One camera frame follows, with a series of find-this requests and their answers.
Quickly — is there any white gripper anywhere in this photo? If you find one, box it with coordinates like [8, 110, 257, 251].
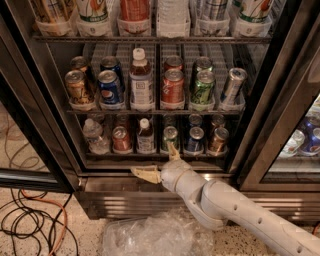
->
[131, 142, 192, 192]

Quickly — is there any tea bottle bottom shelf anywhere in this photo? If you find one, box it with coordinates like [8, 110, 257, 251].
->
[137, 118, 155, 154]

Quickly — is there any tea bottle shelf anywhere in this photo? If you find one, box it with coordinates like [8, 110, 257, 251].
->
[129, 48, 154, 111]
[137, 118, 155, 154]

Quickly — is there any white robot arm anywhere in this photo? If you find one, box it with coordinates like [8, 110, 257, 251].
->
[131, 143, 320, 256]

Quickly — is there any green can bottom shelf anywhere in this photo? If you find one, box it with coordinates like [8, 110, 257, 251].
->
[161, 126, 179, 152]

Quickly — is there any green can shelf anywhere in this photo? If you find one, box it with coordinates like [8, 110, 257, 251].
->
[191, 70, 215, 105]
[161, 126, 179, 152]

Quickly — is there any blue can bottom shelf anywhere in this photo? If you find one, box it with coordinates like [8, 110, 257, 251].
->
[185, 126, 204, 153]

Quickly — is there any red can bottom shelf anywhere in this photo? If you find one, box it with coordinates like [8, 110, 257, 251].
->
[112, 126, 132, 152]

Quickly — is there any red can shelf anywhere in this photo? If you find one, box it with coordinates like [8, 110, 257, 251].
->
[112, 126, 132, 152]
[161, 69, 184, 104]

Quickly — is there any bronze can bottom shelf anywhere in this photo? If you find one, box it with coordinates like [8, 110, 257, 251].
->
[208, 127, 229, 154]

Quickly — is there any red can middle shelf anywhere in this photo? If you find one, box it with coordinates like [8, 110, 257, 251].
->
[161, 69, 184, 104]

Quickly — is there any clear water bottle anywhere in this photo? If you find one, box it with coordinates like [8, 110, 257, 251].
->
[83, 118, 110, 155]

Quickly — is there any green can middle shelf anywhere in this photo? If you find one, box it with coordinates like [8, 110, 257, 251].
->
[191, 70, 215, 105]

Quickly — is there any tea bottle middle shelf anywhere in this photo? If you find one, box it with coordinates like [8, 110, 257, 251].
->
[129, 48, 154, 111]

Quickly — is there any stainless steel fridge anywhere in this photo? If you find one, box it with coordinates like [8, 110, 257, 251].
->
[0, 0, 320, 223]

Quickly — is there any gold can middle shelf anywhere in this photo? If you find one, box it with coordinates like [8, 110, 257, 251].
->
[65, 70, 94, 105]

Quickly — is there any clear plastic bag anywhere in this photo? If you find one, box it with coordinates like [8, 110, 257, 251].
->
[102, 208, 214, 256]

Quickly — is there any blue pepsi can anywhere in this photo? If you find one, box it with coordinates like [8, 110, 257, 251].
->
[98, 70, 124, 105]

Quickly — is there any rear red can middle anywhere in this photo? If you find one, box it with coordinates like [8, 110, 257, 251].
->
[164, 55, 184, 71]

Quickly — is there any rear green can middle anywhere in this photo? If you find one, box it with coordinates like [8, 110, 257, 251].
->
[189, 56, 213, 90]

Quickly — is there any rear blue can middle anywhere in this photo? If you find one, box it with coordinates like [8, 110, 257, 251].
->
[100, 56, 125, 91]

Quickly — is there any silver slim can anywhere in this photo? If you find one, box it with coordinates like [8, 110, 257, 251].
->
[220, 67, 247, 105]

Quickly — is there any rear gold can middle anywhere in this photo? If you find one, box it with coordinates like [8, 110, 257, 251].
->
[69, 55, 96, 91]

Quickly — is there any blue can right compartment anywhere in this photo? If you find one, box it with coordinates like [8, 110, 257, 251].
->
[299, 128, 320, 156]

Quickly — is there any orange cable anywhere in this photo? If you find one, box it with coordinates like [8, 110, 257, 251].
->
[20, 189, 69, 256]

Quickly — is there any black cable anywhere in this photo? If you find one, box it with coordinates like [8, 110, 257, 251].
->
[0, 188, 80, 256]

